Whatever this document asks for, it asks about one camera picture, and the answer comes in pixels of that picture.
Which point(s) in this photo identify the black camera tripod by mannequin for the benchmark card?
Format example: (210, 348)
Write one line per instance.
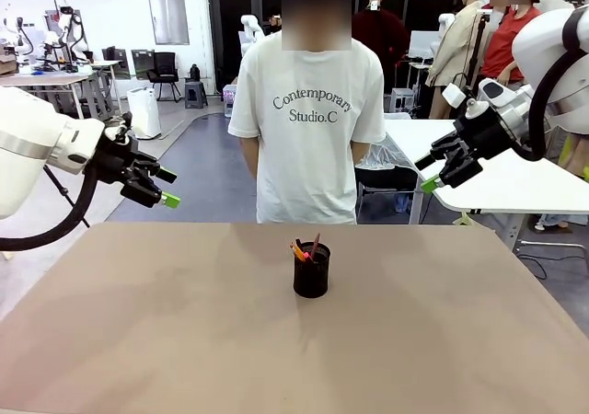
(479, 37)

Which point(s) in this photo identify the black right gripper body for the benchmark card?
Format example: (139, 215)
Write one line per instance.
(485, 133)

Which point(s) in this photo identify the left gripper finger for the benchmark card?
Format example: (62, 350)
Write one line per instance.
(147, 191)
(154, 168)

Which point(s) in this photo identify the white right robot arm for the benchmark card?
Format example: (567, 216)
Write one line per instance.
(547, 41)

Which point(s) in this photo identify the white air purifier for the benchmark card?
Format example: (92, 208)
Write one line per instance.
(143, 110)

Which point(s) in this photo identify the person in red shirt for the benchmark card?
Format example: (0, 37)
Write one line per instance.
(504, 41)

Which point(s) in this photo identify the grey wall panel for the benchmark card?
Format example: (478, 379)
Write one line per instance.
(168, 18)

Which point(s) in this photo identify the yellow pencil with pink eraser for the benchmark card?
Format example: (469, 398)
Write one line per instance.
(297, 252)

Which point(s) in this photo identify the basket with plastic bag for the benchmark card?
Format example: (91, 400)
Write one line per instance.
(391, 161)

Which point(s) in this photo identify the black mesh pen holder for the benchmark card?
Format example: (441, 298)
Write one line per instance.
(311, 276)

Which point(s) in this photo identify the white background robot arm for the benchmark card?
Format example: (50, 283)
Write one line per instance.
(250, 25)

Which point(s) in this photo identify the person's left forearm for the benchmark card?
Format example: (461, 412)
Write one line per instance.
(360, 149)

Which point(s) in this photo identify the black office chair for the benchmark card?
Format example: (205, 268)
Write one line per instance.
(164, 69)

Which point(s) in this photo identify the grey background desk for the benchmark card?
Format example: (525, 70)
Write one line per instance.
(46, 79)

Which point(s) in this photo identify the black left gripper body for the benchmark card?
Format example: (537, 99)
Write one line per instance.
(112, 161)

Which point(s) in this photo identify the white background robot with frame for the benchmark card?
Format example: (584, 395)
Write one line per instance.
(69, 27)

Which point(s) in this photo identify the mannequin in dark red coat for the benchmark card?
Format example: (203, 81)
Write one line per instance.
(382, 32)

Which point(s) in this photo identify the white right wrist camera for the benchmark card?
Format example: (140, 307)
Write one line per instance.
(453, 95)

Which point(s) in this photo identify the small white background robot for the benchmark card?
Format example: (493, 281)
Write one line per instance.
(14, 32)

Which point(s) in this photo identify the white side table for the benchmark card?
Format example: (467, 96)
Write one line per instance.
(529, 184)

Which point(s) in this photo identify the black stool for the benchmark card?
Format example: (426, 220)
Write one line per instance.
(196, 92)

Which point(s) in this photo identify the mannequin in beige coat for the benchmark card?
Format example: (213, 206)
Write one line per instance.
(455, 50)

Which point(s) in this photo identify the person's right forearm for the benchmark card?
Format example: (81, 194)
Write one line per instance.
(249, 156)

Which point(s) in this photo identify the person in white T-shirt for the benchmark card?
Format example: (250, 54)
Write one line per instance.
(308, 156)

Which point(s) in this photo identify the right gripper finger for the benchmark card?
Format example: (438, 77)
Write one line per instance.
(460, 170)
(444, 149)

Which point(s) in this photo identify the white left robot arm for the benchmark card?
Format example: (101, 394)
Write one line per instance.
(27, 129)

